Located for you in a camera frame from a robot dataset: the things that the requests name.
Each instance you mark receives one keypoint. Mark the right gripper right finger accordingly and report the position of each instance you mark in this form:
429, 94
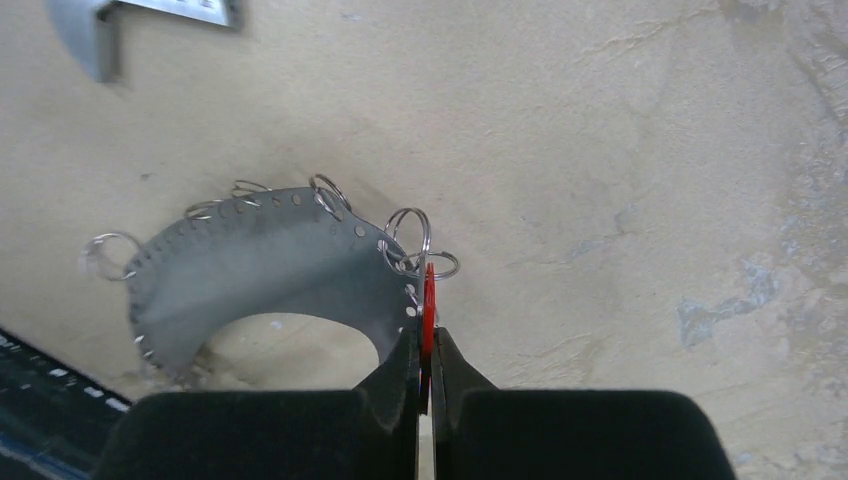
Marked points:
483, 432

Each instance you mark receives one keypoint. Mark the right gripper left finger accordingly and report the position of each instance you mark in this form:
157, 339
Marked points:
367, 432

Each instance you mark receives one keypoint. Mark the red key tag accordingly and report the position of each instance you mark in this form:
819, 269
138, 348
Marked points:
428, 316

